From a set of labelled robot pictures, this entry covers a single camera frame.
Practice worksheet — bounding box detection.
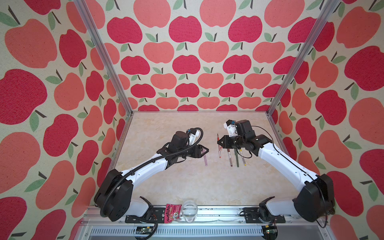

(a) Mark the green pen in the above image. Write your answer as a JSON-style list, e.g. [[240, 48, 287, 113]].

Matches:
[[234, 150, 240, 168]]

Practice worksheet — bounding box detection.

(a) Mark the pink snack packet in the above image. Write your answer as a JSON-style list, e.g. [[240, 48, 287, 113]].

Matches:
[[164, 204, 182, 224]]

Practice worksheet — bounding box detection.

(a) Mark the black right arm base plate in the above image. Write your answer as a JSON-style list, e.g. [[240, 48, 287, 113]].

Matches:
[[239, 207, 286, 224]]

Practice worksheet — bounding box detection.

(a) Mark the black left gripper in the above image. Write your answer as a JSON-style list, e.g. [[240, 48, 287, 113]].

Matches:
[[176, 143, 209, 159]]

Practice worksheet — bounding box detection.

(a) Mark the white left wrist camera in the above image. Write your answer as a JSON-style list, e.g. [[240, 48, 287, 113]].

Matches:
[[187, 129, 200, 146]]

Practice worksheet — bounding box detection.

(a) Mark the aluminium left rear frame post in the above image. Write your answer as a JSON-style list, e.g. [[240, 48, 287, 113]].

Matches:
[[74, 1, 133, 117]]

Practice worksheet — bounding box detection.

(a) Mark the red pen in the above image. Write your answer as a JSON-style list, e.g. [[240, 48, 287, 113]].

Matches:
[[217, 134, 222, 158]]

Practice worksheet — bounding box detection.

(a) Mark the white silver pen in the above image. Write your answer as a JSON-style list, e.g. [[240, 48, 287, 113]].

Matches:
[[227, 149, 233, 167]]

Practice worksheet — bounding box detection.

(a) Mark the clear glass bowl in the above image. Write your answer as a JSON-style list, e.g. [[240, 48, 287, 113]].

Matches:
[[182, 200, 199, 223]]

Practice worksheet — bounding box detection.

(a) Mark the aluminium right rear frame post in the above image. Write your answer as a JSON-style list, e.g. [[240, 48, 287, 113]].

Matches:
[[267, 0, 341, 117]]

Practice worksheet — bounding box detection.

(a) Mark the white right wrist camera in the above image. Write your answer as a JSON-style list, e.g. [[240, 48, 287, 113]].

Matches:
[[224, 120, 238, 137]]

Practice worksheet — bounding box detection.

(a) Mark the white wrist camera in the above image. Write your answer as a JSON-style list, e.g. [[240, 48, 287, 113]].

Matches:
[[224, 120, 238, 137], [187, 129, 200, 146]]

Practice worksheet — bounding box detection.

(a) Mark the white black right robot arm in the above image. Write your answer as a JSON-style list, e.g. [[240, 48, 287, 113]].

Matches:
[[218, 120, 335, 223]]

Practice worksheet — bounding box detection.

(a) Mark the aluminium frame post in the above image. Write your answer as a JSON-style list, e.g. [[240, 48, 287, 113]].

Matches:
[[267, 0, 341, 117], [74, 1, 133, 117]]

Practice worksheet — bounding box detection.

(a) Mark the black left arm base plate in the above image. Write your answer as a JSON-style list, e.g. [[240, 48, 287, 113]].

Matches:
[[125, 207, 166, 224]]

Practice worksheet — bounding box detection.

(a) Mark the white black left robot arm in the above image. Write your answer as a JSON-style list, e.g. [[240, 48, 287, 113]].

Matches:
[[94, 128, 209, 222]]

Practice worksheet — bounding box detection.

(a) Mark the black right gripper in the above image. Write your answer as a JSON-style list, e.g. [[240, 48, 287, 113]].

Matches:
[[216, 134, 245, 150]]

